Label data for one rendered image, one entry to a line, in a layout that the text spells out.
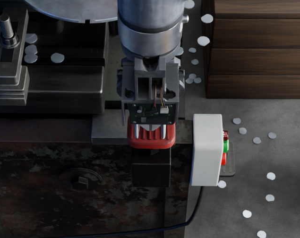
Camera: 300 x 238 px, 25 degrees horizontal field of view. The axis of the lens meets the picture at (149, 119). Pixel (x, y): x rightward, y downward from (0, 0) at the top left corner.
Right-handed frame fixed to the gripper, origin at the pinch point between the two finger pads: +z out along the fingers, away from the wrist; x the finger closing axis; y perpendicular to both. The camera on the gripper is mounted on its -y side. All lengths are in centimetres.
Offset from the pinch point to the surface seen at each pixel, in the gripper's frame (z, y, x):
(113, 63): 13.4, -21.8, -6.9
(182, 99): 75, -61, 8
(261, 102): 78, -63, 31
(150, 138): 1.8, 2.0, 0.0
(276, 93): 75, -64, 35
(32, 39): 7.2, -21.7, -20.4
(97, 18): -0.3, -19.6, -8.7
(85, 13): -0.3, -20.6, -10.8
